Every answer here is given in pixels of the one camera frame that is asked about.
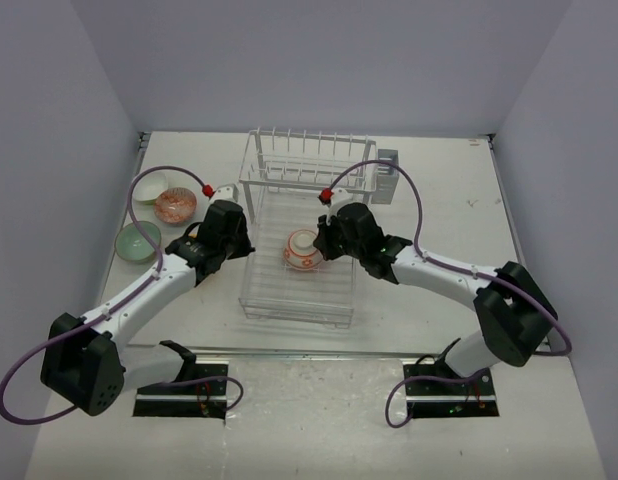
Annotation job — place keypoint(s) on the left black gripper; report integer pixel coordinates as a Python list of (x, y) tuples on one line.
[(245, 248)]

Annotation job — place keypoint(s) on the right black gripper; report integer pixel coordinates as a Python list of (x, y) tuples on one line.
[(323, 241)]

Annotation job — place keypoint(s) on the orange white upturned bowl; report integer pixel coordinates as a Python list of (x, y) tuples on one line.
[(299, 252)]

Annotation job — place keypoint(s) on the blue zigzag patterned bowl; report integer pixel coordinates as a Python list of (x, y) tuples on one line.
[(175, 206)]

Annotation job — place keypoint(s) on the mint green bowl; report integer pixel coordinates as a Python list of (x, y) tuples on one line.
[(132, 247)]

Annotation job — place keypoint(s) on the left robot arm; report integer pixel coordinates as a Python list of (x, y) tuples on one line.
[(88, 362)]

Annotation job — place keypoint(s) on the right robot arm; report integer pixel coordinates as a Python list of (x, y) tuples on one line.
[(511, 309)]

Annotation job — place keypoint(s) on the grey cutlery holder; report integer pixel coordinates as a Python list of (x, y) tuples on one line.
[(387, 177)]

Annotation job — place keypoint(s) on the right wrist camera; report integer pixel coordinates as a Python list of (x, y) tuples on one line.
[(335, 199)]

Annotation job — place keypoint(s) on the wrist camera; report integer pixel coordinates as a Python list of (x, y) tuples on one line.
[(335, 199), (227, 192)]

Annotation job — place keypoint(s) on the white wire dish rack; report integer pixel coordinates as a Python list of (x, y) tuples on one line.
[(282, 175)]

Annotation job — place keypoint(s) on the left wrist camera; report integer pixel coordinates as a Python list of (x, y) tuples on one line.
[(227, 192)]

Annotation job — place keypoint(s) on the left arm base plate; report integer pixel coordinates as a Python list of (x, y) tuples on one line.
[(206, 400)]

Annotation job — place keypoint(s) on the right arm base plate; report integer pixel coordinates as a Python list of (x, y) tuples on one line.
[(427, 399)]

